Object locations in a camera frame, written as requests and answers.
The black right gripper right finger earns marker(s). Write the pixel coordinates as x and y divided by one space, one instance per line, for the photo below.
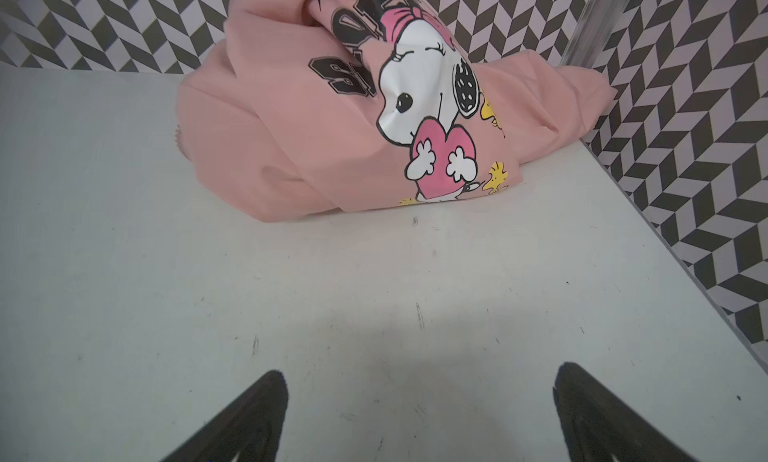
598 426

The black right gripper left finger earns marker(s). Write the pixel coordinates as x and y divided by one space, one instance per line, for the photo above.
248 429

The pink Snoopy zip jacket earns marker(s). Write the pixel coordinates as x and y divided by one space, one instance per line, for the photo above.
309 106

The aluminium corner post right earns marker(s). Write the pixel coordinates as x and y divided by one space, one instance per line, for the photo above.
592 32

